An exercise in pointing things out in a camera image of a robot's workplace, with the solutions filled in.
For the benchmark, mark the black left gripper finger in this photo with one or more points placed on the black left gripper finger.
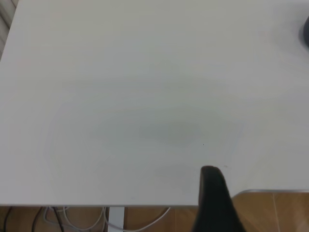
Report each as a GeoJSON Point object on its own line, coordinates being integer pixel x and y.
{"type": "Point", "coordinates": [212, 205]}

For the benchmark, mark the white metal table leg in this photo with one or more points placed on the white metal table leg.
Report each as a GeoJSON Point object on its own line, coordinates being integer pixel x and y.
{"type": "Point", "coordinates": [116, 217]}

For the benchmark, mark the dark grey-blue ceramic mug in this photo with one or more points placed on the dark grey-blue ceramic mug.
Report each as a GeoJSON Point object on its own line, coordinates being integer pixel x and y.
{"type": "Point", "coordinates": [305, 33]}

